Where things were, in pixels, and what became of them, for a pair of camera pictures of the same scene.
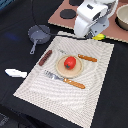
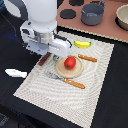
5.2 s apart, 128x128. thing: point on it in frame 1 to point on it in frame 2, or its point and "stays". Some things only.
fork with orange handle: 66,80 stays
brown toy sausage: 44,58 stays
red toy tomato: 70,62 stays
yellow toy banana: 99,37 to 81,44
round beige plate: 69,73 stays
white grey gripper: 93,18 to 44,42
